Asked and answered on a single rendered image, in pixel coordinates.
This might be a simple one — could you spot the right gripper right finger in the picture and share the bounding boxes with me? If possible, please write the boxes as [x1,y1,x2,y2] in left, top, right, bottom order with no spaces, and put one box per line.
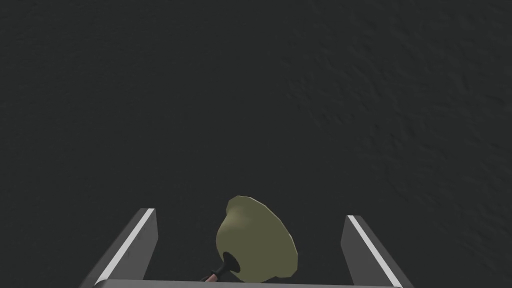
[340,214,415,288]

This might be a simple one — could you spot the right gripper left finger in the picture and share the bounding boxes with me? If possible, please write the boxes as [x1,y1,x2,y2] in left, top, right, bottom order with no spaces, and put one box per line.
[79,207,159,288]

